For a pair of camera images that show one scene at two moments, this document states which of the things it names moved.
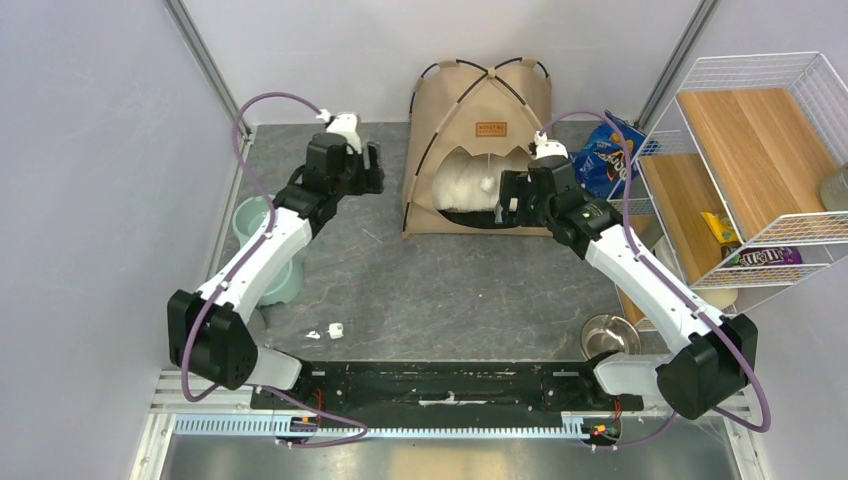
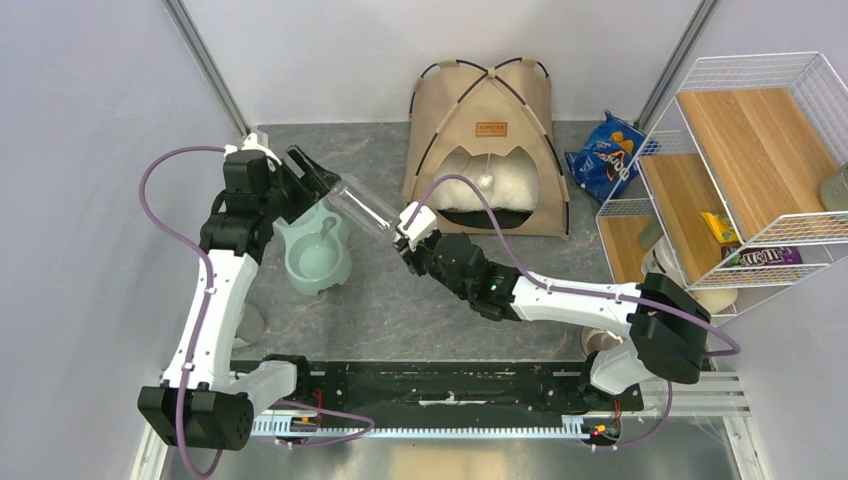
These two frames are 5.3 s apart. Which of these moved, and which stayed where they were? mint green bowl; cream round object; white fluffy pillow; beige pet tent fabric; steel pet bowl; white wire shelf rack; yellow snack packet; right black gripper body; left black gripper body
Moved: right black gripper body; mint green bowl; left black gripper body
Stayed: white wire shelf rack; yellow snack packet; steel pet bowl; cream round object; beige pet tent fabric; white fluffy pillow
